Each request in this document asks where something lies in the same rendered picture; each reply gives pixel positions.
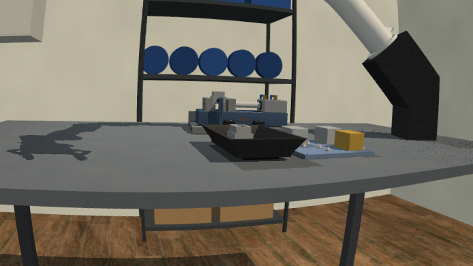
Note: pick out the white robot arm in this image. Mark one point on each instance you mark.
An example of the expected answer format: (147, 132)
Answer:
(365, 25)

